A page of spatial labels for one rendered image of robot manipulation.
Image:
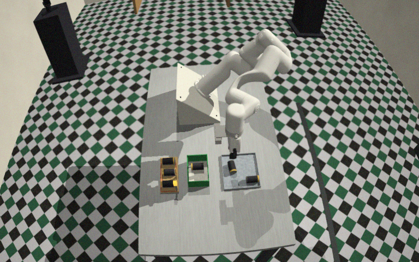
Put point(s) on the tan flat circuit board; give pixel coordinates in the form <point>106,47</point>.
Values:
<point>175,178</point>

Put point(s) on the green open box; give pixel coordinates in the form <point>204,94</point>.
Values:
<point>198,178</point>

